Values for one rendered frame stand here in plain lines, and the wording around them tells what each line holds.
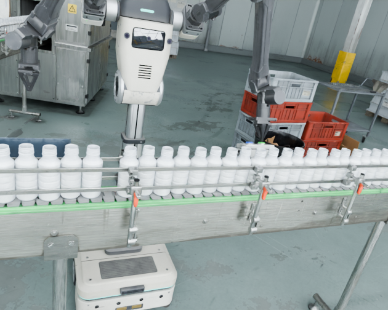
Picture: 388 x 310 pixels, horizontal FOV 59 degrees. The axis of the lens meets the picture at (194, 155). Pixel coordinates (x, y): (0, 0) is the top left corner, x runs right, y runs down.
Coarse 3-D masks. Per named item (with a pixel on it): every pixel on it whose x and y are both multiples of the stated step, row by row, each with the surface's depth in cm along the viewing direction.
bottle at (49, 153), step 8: (48, 152) 96; (56, 152) 98; (40, 160) 97; (48, 160) 97; (56, 160) 98; (40, 168) 97; (48, 168) 96; (56, 168) 98; (40, 176) 98; (48, 176) 98; (56, 176) 99; (40, 184) 99; (48, 184) 99; (56, 184) 100; (48, 200) 101
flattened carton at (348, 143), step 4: (344, 136) 406; (348, 136) 401; (344, 140) 407; (348, 140) 402; (352, 140) 396; (356, 140) 392; (344, 144) 409; (348, 144) 403; (352, 144) 397; (356, 144) 392; (340, 148) 417; (348, 148) 404; (352, 148) 398; (356, 148) 393
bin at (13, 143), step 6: (0, 138) 145; (6, 138) 146; (12, 138) 147; (18, 138) 148; (24, 138) 149; (30, 138) 150; (36, 138) 151; (42, 138) 152; (48, 138) 152; (54, 138) 153; (60, 138) 155; (66, 138) 156; (6, 144) 147; (12, 144) 148; (18, 144) 149; (36, 144) 152; (42, 144) 153; (48, 144) 153; (54, 144) 154; (60, 144) 155; (66, 144) 156; (12, 150) 149; (36, 150) 153; (60, 150) 157; (12, 156) 150; (36, 156) 154; (60, 156) 158
